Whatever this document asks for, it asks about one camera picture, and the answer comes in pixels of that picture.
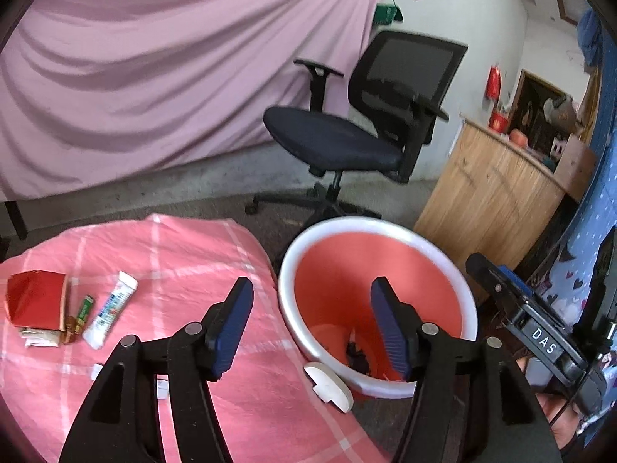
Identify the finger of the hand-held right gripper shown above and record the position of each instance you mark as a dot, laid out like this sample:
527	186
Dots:
491	279
516	279

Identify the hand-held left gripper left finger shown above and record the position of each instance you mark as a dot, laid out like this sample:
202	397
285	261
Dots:
231	333

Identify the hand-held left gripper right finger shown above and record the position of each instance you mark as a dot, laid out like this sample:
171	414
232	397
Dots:
388	328

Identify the dark wrapper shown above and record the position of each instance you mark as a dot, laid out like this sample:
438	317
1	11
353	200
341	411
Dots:
357	357

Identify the pink bucket with white rim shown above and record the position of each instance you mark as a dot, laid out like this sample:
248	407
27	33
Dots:
337	279

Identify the small white scrap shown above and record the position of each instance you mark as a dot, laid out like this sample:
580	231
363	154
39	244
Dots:
97	371
162	389

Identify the white printed tube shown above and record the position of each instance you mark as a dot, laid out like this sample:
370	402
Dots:
110	311

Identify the small green tube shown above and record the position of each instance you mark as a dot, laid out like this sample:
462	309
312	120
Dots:
85	313

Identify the small amber vial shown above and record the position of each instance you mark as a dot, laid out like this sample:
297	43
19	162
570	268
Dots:
70	332

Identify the white packet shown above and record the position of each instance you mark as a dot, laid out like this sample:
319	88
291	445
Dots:
38	338

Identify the red paper carton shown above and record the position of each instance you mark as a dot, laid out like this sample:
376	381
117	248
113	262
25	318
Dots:
36	299

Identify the person's right hand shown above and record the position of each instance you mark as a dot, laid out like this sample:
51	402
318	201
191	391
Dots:
554	415

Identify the wooden cabinet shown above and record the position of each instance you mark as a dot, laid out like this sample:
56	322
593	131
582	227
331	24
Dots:
487	202

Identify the pink plaid blanket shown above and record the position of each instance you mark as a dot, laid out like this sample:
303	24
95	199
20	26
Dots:
193	260

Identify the blue dotted printed curtain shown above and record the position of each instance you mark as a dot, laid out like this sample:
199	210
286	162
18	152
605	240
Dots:
588	212

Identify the brown wooden box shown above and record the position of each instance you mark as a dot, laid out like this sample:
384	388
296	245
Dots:
576	169

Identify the red cup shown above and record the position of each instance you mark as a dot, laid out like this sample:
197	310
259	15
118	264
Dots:
499	120

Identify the red hanging ornament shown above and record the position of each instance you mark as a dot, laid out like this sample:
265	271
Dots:
494	82

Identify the black mesh office chair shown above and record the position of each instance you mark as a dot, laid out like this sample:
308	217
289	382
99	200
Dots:
337	135

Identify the pink hanging sheet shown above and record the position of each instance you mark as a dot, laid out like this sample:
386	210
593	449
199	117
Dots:
168	58

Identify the green dustpan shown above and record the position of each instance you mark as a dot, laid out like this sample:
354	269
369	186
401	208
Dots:
388	14

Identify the dark wooden picture frame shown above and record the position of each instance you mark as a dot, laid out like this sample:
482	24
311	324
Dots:
530	106

